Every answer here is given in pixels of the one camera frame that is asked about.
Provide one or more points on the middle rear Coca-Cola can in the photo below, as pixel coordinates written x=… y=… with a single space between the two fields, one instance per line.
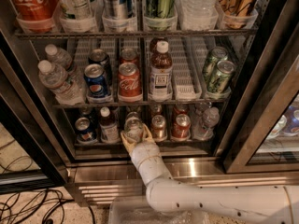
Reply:
x=129 y=55

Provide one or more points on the middle front Pepsi can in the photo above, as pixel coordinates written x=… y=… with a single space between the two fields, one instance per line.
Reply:
x=98 y=88

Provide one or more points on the blue can behind door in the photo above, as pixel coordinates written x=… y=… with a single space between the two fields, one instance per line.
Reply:
x=292 y=125

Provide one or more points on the pepsi can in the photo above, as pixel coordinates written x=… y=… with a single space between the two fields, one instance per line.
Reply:
x=85 y=130
x=98 y=88

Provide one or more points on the middle front water bottle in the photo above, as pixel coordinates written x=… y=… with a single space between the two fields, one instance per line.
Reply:
x=54 y=77

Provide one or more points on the middle rear water bottle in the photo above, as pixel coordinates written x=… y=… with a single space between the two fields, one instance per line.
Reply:
x=63 y=58

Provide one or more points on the brown can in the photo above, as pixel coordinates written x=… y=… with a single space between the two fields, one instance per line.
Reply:
x=155 y=110
x=158 y=128

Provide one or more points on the top silver blue can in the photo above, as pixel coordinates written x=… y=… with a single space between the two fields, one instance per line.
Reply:
x=117 y=13

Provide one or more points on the front green can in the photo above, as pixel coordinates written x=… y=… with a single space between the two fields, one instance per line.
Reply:
x=221 y=77

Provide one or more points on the bottom tea bottle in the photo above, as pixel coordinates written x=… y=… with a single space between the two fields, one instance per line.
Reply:
x=108 y=126

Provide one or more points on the fridge sliding glass door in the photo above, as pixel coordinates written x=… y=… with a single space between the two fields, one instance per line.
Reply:
x=261 y=145

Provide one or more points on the tea bottle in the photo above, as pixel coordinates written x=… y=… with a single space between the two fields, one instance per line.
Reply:
x=108 y=126
x=160 y=72

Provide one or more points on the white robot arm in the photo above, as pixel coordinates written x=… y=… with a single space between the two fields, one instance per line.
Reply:
x=258 y=205

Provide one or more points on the large Coca-Cola bottle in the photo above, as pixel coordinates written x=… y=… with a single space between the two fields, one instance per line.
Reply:
x=36 y=16

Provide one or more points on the clear plastic bin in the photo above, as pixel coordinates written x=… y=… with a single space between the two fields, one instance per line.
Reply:
x=135 y=210

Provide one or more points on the bottom rear brown can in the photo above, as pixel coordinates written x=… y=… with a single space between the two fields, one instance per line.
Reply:
x=155 y=110

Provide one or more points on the bottom rear red can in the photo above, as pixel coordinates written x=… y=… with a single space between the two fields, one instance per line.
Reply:
x=180 y=109

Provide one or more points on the empty white shelf tray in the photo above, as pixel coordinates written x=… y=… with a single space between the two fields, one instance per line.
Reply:
x=185 y=81

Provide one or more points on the coca-cola can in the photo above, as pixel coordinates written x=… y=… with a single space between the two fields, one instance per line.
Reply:
x=129 y=87
x=129 y=55

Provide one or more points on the top green can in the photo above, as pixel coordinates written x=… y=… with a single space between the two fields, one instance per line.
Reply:
x=159 y=11

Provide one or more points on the top gold cans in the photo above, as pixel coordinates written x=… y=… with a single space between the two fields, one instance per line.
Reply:
x=236 y=14

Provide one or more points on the bottom front water bottle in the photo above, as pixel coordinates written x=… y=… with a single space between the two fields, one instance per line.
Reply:
x=204 y=127

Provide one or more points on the green can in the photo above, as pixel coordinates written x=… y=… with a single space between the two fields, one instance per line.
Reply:
x=214 y=55
x=221 y=77
x=159 y=11

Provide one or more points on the top clear water bottle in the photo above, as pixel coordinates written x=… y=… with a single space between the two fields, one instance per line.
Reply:
x=197 y=15

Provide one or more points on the middle rear dark can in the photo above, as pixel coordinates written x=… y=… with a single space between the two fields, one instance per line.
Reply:
x=99 y=56

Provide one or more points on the middle front tea bottle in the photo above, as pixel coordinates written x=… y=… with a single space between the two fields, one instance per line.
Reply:
x=160 y=72

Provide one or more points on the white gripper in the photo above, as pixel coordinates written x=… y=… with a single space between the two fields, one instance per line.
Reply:
x=144 y=152

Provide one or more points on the red can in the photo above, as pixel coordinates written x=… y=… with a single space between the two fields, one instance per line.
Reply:
x=181 y=127
x=180 y=109

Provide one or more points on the middle front Coca-Cola can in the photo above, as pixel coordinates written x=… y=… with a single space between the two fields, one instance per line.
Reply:
x=129 y=87

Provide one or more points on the bottom front Pepsi can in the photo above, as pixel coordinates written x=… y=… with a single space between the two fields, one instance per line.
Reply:
x=85 y=130

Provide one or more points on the top clear labelled bottle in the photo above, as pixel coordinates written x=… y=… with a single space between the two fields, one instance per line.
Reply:
x=77 y=16

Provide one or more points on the bottom front brown can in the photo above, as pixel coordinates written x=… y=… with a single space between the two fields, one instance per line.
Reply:
x=158 y=128

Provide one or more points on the rear green can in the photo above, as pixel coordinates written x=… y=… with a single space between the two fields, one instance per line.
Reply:
x=214 y=55

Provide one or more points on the bottom front red can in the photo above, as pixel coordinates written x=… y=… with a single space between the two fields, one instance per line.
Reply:
x=181 y=127

